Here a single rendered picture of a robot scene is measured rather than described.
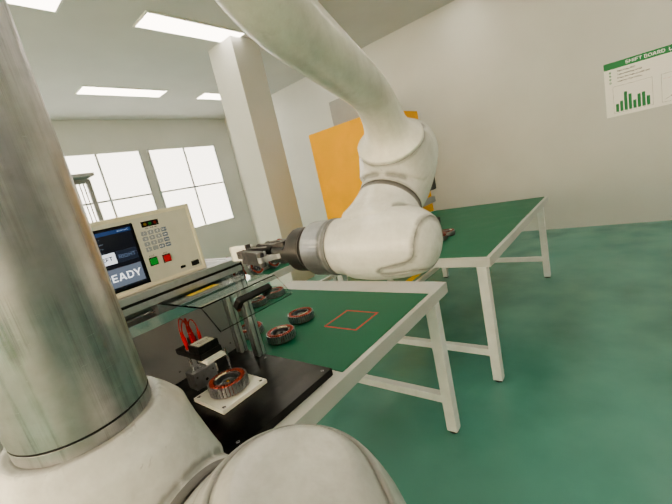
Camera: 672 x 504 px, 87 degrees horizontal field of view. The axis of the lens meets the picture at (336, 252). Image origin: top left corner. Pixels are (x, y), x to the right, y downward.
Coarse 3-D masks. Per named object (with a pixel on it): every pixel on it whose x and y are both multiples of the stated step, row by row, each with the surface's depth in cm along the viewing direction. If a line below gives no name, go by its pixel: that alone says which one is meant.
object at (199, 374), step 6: (204, 366) 110; (210, 366) 110; (186, 372) 108; (192, 372) 107; (198, 372) 107; (204, 372) 108; (210, 372) 110; (216, 372) 111; (192, 378) 106; (198, 378) 107; (204, 378) 108; (210, 378) 110; (192, 384) 108; (198, 384) 107; (204, 384) 108; (198, 390) 106
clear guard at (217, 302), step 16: (224, 288) 99; (240, 288) 95; (272, 288) 99; (160, 304) 99; (176, 304) 93; (192, 304) 90; (208, 304) 86; (224, 304) 88; (256, 304) 92; (224, 320) 85; (240, 320) 87
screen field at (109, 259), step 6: (114, 252) 92; (120, 252) 93; (126, 252) 94; (132, 252) 95; (102, 258) 90; (108, 258) 91; (114, 258) 92; (120, 258) 93; (126, 258) 94; (132, 258) 95; (108, 264) 90
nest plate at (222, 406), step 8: (248, 376) 106; (256, 376) 105; (248, 384) 101; (256, 384) 100; (264, 384) 101; (208, 392) 102; (240, 392) 98; (248, 392) 97; (200, 400) 98; (208, 400) 98; (216, 400) 97; (224, 400) 96; (232, 400) 95; (240, 400) 95; (216, 408) 93; (224, 408) 92; (232, 408) 93
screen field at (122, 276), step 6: (132, 264) 95; (138, 264) 96; (114, 270) 91; (120, 270) 93; (126, 270) 94; (132, 270) 95; (138, 270) 96; (114, 276) 91; (120, 276) 92; (126, 276) 94; (132, 276) 95; (138, 276) 96; (144, 276) 97; (114, 282) 91; (120, 282) 92; (126, 282) 94; (132, 282) 95; (114, 288) 91
